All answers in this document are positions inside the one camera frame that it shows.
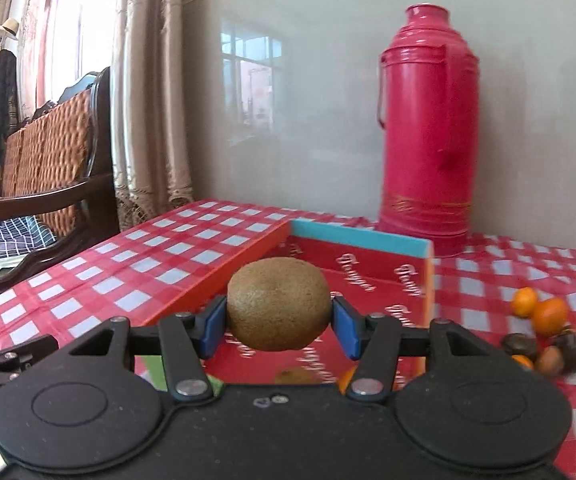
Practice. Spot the light brown chestnut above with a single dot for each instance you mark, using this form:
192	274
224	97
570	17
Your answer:
548	360

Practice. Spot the blue checked cloth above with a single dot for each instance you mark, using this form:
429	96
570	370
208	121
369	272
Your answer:
18	240

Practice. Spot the beige curtain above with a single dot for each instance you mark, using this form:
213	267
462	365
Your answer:
150	85

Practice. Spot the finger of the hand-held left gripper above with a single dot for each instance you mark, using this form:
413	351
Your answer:
8	362

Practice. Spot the small orange kumquat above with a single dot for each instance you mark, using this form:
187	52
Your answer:
522	361
524	302

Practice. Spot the red checked tablecloth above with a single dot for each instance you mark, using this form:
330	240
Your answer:
133	260

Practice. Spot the brown kiwi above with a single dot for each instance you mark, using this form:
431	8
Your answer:
295	376
278	302

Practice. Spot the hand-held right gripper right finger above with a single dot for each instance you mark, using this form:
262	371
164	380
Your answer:
345	331

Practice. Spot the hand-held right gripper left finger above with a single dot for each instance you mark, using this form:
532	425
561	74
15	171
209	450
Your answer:
213	329

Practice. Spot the woven brown chair cushion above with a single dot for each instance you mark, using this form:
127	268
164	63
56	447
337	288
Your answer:
48	160

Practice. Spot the red thermos flask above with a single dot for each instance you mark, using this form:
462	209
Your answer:
428	135

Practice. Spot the wooden sofa with cushions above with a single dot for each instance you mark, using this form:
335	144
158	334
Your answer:
43	255

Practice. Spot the sheer white curtain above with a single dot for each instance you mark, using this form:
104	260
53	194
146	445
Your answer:
73	25

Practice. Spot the red cardboard box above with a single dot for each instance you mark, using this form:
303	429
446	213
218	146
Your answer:
368	270

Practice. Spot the beige hat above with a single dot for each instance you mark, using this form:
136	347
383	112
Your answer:
9	27

